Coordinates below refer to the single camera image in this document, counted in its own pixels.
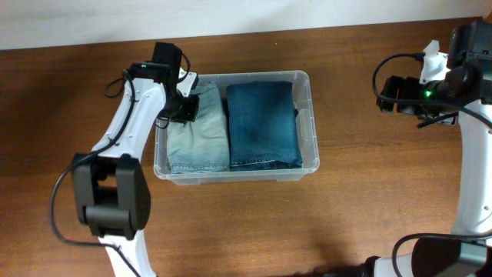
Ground light grey jeans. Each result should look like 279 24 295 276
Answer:
167 82 230 174

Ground blue jeans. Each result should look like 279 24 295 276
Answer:
226 81 303 172

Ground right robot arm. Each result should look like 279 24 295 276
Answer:
357 19 491 276

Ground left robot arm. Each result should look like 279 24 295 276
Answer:
68 42 199 276

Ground clear plastic storage bin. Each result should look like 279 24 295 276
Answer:
154 70 320 185

